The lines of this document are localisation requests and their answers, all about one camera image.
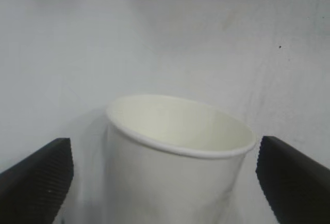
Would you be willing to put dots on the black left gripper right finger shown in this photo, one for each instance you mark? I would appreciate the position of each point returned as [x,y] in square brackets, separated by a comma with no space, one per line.
[296,182]

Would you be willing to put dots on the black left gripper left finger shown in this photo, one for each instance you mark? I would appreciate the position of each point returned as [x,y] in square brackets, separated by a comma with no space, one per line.
[33,182]

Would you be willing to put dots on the white paper cup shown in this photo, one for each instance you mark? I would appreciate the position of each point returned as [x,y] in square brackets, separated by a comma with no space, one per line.
[175,182]

